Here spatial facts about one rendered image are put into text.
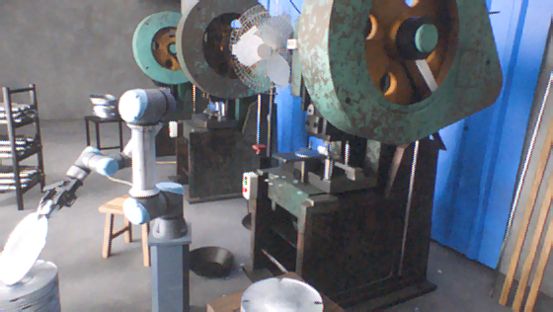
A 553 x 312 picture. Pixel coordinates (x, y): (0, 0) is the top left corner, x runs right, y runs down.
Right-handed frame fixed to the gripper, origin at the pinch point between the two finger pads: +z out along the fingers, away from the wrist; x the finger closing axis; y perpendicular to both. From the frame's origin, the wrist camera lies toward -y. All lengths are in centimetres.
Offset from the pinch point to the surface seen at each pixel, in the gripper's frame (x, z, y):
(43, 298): 14.0, 25.1, 13.8
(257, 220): 76, -49, 49
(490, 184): 136, -134, 154
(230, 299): 31, -4, 81
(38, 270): 14.3, 17.9, -0.6
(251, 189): 58, -59, 48
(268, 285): 37, -14, 90
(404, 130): 28, -88, 123
